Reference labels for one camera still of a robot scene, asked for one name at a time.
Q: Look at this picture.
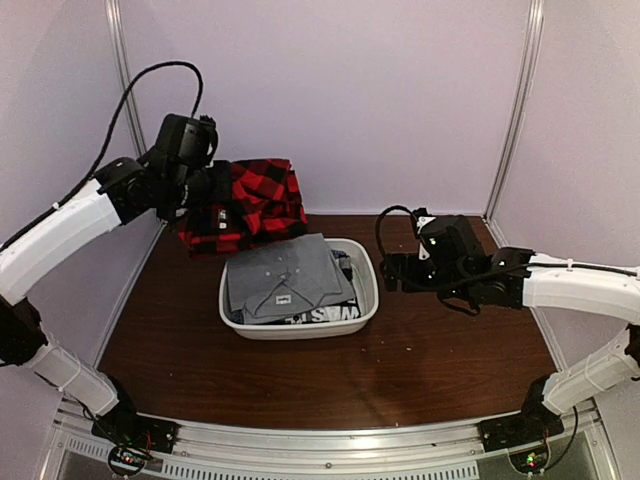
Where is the white plastic tub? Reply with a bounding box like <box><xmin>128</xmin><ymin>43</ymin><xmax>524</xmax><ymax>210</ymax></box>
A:
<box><xmin>218</xmin><ymin>234</ymin><xmax>379</xmax><ymax>340</ymax></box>

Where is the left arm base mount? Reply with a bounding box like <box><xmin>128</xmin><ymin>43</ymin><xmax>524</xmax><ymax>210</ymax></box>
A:
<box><xmin>91</xmin><ymin>376</ymin><xmax>178</xmax><ymax>454</ymax></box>

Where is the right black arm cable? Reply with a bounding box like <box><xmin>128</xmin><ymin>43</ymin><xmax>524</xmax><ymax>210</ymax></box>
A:
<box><xmin>375</xmin><ymin>204</ymin><xmax>426</xmax><ymax>261</ymax></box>

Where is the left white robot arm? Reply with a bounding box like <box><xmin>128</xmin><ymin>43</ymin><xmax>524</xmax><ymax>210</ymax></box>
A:
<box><xmin>1</xmin><ymin>157</ymin><xmax>232</xmax><ymax>444</ymax></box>

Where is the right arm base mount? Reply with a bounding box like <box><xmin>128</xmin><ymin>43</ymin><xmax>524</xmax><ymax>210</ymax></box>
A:
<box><xmin>478</xmin><ymin>376</ymin><xmax>564</xmax><ymax>452</ymax></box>

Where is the red black plaid shirt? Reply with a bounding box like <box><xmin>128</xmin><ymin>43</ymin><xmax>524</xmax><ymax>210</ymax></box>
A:
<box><xmin>178</xmin><ymin>158</ymin><xmax>308</xmax><ymax>259</ymax></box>

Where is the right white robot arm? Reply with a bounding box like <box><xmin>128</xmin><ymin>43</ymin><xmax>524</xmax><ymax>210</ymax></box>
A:
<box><xmin>381</xmin><ymin>247</ymin><xmax>639</xmax><ymax>442</ymax></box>

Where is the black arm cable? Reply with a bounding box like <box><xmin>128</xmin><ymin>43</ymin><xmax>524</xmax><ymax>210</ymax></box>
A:
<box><xmin>52</xmin><ymin>60</ymin><xmax>205</xmax><ymax>211</ymax></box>
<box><xmin>375</xmin><ymin>204</ymin><xmax>426</xmax><ymax>261</ymax></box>

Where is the left aluminium frame post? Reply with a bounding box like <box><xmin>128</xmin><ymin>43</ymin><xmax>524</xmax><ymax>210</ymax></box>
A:
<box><xmin>104</xmin><ymin>0</ymin><xmax>146</xmax><ymax>156</ymax></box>

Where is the aluminium front rail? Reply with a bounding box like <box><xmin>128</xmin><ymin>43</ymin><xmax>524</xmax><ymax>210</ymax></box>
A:
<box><xmin>35</xmin><ymin>398</ymin><xmax>622</xmax><ymax>479</ymax></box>

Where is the black white printed shirt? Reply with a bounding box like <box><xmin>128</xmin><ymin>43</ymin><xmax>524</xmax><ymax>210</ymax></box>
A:
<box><xmin>270</xmin><ymin>298</ymin><xmax>361</xmax><ymax>325</ymax></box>

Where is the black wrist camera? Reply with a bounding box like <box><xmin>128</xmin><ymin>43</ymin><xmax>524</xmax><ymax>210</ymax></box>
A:
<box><xmin>152</xmin><ymin>114</ymin><xmax>219</xmax><ymax>168</ymax></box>
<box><xmin>412</xmin><ymin>208</ymin><xmax>485</xmax><ymax>268</ymax></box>

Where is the grey button shirt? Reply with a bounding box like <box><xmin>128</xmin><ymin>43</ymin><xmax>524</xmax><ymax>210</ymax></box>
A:
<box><xmin>226</xmin><ymin>234</ymin><xmax>356</xmax><ymax>325</ymax></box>

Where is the aluminium frame post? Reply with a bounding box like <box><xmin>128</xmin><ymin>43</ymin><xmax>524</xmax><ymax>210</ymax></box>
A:
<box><xmin>483</xmin><ymin>0</ymin><xmax>545</xmax><ymax>223</ymax></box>
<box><xmin>104</xmin><ymin>0</ymin><xmax>146</xmax><ymax>156</ymax></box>

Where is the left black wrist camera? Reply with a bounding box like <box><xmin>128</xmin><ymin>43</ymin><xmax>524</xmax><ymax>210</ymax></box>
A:
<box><xmin>152</xmin><ymin>114</ymin><xmax>219</xmax><ymax>168</ymax></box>

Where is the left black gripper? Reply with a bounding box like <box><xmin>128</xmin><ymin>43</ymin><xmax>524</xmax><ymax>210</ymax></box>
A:
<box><xmin>166</xmin><ymin>160</ymin><xmax>233</xmax><ymax>212</ymax></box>

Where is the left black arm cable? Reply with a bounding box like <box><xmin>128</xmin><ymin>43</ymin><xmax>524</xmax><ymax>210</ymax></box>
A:
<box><xmin>52</xmin><ymin>60</ymin><xmax>205</xmax><ymax>211</ymax></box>

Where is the right aluminium frame post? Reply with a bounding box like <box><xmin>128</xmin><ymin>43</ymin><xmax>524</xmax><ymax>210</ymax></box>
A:
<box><xmin>483</xmin><ymin>0</ymin><xmax>545</xmax><ymax>223</ymax></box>

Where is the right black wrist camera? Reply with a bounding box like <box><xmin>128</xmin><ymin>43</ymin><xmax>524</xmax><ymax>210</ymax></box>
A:
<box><xmin>412</xmin><ymin>208</ymin><xmax>485</xmax><ymax>268</ymax></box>

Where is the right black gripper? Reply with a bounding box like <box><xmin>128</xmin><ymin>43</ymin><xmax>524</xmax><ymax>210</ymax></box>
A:
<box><xmin>379</xmin><ymin>253</ymin><xmax>473</xmax><ymax>302</ymax></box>

